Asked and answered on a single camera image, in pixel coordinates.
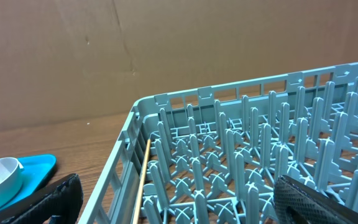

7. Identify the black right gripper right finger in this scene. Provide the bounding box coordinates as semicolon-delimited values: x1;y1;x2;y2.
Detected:
273;175;358;224

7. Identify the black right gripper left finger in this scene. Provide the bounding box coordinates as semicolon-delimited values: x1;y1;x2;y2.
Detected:
0;174;83;224

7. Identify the teal plastic tray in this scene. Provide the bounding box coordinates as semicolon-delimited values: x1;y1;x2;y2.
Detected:
0;154;57;211

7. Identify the grey metal bowl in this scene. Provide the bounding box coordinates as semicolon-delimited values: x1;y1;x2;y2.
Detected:
0;157;23;207

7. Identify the grey plastic dish rack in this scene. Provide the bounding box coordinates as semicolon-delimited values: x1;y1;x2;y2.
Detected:
80;62;358;223

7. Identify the wooden chopstick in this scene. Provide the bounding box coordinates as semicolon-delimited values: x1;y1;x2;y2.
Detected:
132;139;151;224

